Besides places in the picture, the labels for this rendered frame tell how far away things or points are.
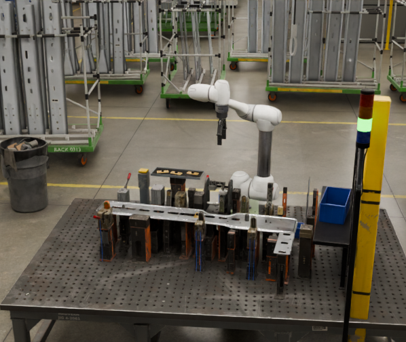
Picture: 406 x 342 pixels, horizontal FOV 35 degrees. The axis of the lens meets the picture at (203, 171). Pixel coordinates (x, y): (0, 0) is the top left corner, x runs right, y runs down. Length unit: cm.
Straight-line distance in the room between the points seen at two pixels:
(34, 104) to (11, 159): 184
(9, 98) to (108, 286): 475
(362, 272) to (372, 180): 56
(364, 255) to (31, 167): 401
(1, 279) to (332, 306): 300
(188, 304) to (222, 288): 28
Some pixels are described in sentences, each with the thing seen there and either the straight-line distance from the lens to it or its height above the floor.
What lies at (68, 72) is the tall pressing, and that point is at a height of 38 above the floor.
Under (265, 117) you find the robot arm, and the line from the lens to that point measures 464.
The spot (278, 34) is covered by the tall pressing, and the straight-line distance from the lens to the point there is 1099.
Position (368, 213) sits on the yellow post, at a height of 137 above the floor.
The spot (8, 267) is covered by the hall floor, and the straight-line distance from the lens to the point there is 595.
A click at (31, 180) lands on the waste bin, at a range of 680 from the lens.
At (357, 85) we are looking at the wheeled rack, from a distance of 1110.
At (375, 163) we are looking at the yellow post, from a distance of 345.
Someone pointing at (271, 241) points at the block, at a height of 98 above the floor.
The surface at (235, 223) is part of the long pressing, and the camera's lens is 419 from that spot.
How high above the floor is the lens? 283
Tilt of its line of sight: 21 degrees down
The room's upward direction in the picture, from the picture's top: straight up
